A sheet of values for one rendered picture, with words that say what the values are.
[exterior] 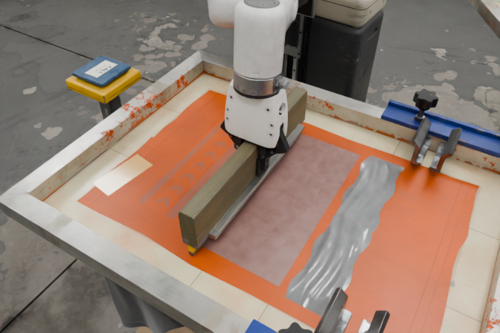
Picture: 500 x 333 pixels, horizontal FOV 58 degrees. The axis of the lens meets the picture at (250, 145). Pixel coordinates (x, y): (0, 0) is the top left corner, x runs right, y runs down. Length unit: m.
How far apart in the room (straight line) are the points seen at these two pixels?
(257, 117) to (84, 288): 1.35
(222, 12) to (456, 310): 0.56
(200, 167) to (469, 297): 0.50
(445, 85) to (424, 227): 2.26
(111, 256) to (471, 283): 0.54
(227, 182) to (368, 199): 0.27
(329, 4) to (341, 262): 1.18
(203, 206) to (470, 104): 2.40
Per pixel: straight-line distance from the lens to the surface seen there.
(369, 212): 0.81
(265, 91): 0.68
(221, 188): 0.70
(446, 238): 0.82
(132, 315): 1.13
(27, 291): 2.00
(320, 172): 0.87
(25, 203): 0.84
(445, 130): 0.95
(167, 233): 0.78
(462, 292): 0.77
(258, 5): 0.64
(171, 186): 0.85
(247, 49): 0.65
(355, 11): 1.71
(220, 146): 0.91
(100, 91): 1.12
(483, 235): 0.85
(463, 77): 3.17
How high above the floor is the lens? 1.56
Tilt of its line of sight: 42 degrees down
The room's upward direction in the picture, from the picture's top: straight up
